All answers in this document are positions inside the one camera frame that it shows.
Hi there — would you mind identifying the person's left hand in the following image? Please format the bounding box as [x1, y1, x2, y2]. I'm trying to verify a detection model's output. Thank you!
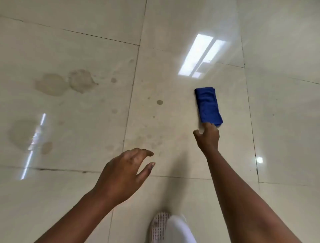
[94, 148, 156, 207]

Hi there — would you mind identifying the person's right forearm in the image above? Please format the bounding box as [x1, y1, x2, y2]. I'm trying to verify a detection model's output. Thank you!
[204, 149, 304, 243]

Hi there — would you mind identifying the person's left forearm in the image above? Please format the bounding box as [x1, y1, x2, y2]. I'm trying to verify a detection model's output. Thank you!
[34, 189, 116, 243]

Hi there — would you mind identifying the white patterned shoe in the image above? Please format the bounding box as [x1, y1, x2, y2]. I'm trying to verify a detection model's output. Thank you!
[149, 212, 173, 243]

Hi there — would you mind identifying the person's right hand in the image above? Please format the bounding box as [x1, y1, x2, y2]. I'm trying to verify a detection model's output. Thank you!
[193, 122, 220, 155]

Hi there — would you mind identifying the white trouser leg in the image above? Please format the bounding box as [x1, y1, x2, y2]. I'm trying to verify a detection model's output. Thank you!
[164, 214, 198, 243]

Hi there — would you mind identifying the blue cloth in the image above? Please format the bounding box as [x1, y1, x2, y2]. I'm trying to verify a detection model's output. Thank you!
[194, 87, 224, 128]

